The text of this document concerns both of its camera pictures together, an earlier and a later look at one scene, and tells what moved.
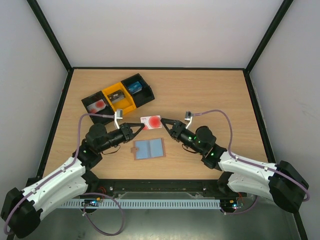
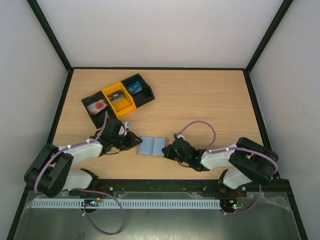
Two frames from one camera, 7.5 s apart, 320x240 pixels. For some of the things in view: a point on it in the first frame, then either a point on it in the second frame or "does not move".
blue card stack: (135, 87) does not move
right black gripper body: (175, 129) to (169, 150)
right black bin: (141, 97) does not move
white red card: (151, 122) to (96, 107)
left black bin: (107, 110) does not move
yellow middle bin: (126, 104) does not move
